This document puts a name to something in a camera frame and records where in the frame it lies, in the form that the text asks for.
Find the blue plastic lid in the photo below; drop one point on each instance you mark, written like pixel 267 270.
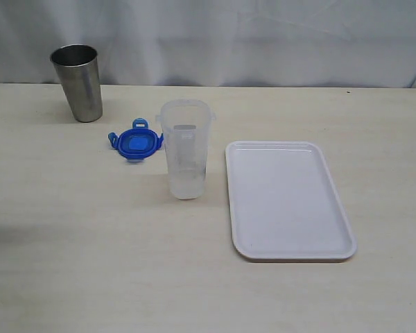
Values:
pixel 137 143

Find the tall clear plastic container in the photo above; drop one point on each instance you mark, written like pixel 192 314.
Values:
pixel 186 125

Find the white rectangular plastic tray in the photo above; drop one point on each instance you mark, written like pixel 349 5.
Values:
pixel 284 205

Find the stainless steel tumbler cup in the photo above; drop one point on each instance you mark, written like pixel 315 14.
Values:
pixel 77 68

